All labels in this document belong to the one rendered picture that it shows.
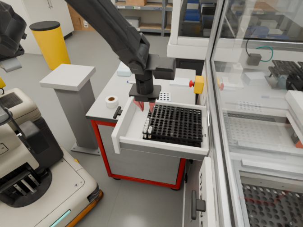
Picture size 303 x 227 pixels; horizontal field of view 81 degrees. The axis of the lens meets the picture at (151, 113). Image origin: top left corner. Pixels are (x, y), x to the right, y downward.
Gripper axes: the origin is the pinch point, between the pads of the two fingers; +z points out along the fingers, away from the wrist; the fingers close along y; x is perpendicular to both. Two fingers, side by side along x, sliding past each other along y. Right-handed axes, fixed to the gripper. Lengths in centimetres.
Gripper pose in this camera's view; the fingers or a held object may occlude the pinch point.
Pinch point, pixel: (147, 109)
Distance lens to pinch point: 66.1
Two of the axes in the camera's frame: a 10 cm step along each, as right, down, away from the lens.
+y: -9.8, -1.0, 1.8
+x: -2.0, 6.9, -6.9
